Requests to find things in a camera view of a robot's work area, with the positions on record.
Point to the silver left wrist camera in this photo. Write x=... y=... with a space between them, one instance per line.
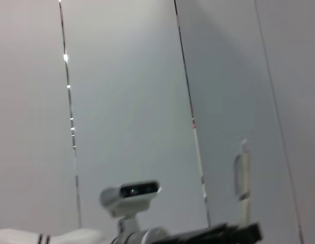
x=132 y=195

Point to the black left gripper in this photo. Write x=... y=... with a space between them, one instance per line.
x=198 y=236

